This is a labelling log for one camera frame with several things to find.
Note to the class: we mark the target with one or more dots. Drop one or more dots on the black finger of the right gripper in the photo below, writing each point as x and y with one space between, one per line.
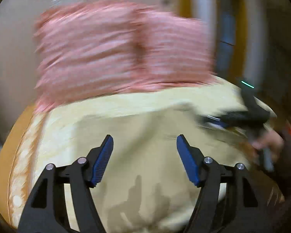
208 121

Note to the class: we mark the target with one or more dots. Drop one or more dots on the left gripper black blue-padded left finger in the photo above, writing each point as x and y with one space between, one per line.
46 210

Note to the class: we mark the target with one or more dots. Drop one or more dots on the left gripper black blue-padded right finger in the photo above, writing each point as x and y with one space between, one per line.
227 201

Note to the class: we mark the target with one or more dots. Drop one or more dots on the khaki tan pants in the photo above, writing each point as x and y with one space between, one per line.
145 187

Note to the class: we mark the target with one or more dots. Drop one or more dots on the person's right hand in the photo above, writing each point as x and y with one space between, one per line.
270 139

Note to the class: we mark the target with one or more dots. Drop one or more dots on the cream yellow patterned bedsheet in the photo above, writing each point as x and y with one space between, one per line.
50 137

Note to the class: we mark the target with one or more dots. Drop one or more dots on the pink polka dot pillow right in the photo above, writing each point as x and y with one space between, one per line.
173 50

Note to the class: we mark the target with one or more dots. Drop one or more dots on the pink polka dot pillow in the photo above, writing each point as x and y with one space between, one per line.
88 50
173 50

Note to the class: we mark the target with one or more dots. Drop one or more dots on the pink polka dot pillow left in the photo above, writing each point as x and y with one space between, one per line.
88 50

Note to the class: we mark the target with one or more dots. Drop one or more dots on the wooden door frame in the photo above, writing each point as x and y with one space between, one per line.
238 33

